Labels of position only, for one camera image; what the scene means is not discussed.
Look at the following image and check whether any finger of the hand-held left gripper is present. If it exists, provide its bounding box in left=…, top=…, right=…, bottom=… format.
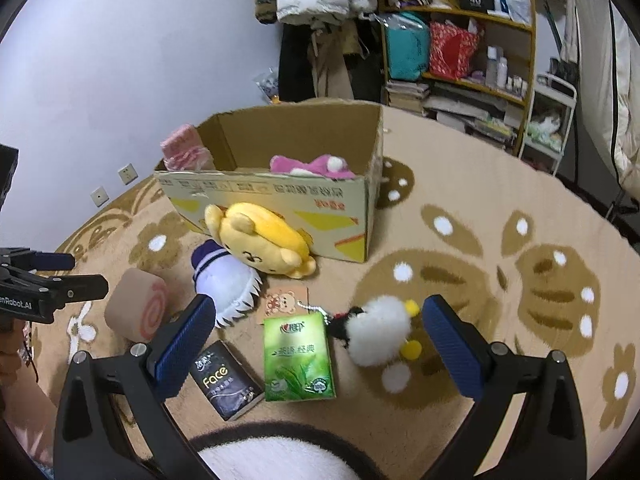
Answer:
left=0, top=264, right=109, bottom=310
left=0, top=246, right=76, bottom=271

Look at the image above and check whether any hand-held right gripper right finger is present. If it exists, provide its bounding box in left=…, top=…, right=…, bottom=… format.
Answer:
left=423, top=294, right=589, bottom=480

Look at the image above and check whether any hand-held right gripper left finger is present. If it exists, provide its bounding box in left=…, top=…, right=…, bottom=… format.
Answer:
left=52, top=294, right=217, bottom=480

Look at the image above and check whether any white fluffy bird plush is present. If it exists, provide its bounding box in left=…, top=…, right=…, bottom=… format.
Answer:
left=325, top=295, right=424, bottom=367

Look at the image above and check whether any cardboard box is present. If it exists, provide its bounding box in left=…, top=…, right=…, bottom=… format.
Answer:
left=154, top=100, right=385, bottom=264

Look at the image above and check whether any person's left forearm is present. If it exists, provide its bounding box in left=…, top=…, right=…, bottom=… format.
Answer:
left=0, top=397, right=57, bottom=468

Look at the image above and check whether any person's left hand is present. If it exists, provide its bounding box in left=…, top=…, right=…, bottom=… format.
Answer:
left=0, top=322, right=40, bottom=403

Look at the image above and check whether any pink swirl roll plush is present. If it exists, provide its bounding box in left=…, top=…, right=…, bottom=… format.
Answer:
left=104, top=267, right=170, bottom=344

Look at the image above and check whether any black tissue pack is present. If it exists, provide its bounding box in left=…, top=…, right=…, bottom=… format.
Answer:
left=189, top=340, right=266, bottom=422

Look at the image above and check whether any white-haired navy plush doll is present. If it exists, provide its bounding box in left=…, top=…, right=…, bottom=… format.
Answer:
left=191, top=239, right=265, bottom=330

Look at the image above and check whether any beige brown patterned rug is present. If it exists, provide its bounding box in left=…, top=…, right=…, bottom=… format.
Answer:
left=27, top=104, right=640, bottom=480

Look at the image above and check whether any bear print paper tag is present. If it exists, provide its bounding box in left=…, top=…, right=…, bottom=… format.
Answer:
left=263, top=286, right=310, bottom=319

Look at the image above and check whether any green tissue pack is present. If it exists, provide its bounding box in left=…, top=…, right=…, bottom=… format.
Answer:
left=263, top=313, right=337, bottom=403

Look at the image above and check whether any yellow bear plush toy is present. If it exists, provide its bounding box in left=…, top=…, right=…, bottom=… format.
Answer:
left=204, top=202, right=319, bottom=280

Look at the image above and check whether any black-rimmed white round cushion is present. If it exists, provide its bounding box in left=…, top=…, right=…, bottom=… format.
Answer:
left=187, top=422, right=389, bottom=480

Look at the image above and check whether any pink fluffy striped plush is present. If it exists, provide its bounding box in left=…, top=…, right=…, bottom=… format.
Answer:
left=160, top=124, right=217, bottom=171

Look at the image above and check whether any pink white plush toy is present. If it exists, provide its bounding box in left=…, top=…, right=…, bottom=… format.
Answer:
left=270, top=154, right=357, bottom=181

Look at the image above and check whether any large pile of books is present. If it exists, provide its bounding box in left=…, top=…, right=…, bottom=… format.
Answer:
left=424, top=82, right=522, bottom=150

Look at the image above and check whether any white metal cart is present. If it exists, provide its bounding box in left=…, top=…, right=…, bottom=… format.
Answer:
left=516, top=72, right=579, bottom=177

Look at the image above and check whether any small stack of books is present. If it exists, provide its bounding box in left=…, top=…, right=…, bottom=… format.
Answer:
left=384, top=79, right=431, bottom=114

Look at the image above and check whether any clear printed plastic bag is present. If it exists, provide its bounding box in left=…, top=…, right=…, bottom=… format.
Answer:
left=253, top=67, right=281, bottom=106

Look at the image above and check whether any row of white bottles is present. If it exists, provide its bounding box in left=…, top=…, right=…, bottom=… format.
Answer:
left=484, top=45, right=529, bottom=99

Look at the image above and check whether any wooden shelf unit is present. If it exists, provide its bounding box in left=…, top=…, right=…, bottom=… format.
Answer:
left=376, top=0, right=539, bottom=157

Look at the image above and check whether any red patterned bag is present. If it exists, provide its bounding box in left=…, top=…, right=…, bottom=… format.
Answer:
left=428, top=20, right=484, bottom=80

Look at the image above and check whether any black hanging coat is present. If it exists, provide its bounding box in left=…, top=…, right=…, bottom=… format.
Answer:
left=277, top=22, right=321, bottom=104

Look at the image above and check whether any beige hanging coat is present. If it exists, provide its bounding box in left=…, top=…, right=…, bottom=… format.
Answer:
left=307, top=24, right=362, bottom=102

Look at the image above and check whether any teal bag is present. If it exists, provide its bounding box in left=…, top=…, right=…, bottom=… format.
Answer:
left=384, top=12, right=432, bottom=81

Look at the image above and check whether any white hanging curtain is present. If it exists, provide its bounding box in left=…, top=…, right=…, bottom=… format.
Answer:
left=564, top=0, right=640, bottom=193

